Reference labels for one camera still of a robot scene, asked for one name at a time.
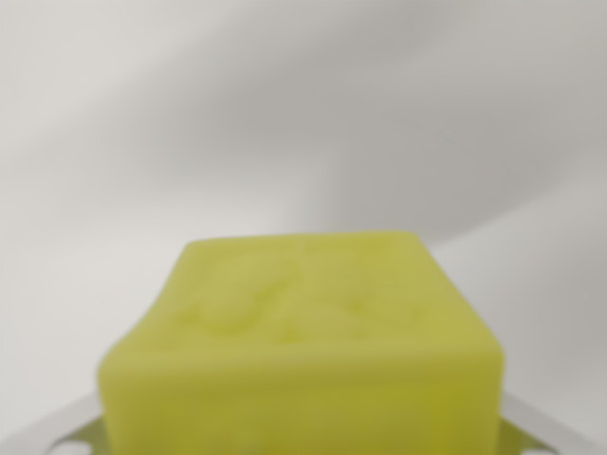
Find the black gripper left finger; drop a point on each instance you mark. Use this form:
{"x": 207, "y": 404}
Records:
{"x": 71, "y": 426}

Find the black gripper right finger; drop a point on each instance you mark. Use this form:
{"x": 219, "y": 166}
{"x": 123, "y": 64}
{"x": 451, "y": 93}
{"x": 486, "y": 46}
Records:
{"x": 519, "y": 433}

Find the yellow foam cube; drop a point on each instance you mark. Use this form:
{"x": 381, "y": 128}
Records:
{"x": 303, "y": 360}

